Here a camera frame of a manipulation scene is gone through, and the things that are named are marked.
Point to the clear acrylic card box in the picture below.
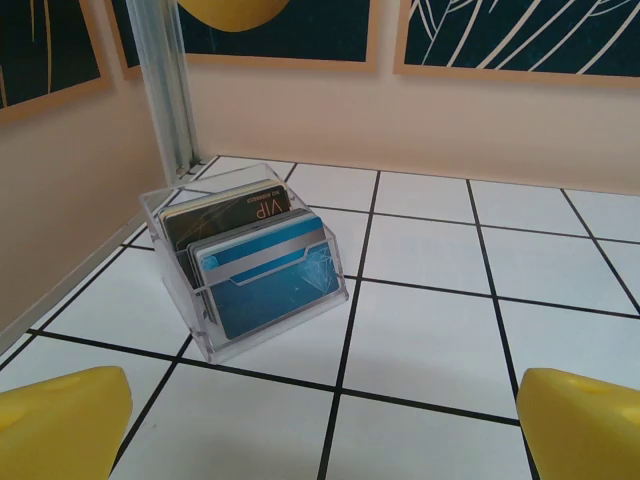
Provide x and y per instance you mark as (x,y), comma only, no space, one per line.
(175,280)

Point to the blue diamond print card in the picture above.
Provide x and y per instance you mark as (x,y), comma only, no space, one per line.
(270,300)

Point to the aluminium corner post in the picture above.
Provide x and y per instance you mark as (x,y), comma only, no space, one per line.
(165,75)

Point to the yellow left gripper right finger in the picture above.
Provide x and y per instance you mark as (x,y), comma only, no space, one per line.
(585,430)

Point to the black VIP card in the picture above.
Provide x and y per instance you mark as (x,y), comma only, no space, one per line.
(225,217)

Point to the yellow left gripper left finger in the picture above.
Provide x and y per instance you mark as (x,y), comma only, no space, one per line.
(60,425)

